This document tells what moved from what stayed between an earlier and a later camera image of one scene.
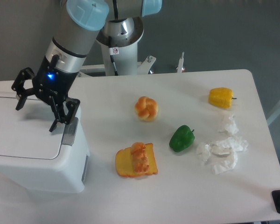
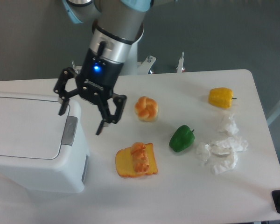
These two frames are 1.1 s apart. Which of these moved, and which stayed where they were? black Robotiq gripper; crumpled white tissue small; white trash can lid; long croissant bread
Moved: black Robotiq gripper
Stayed: long croissant bread; white trash can lid; crumpled white tissue small
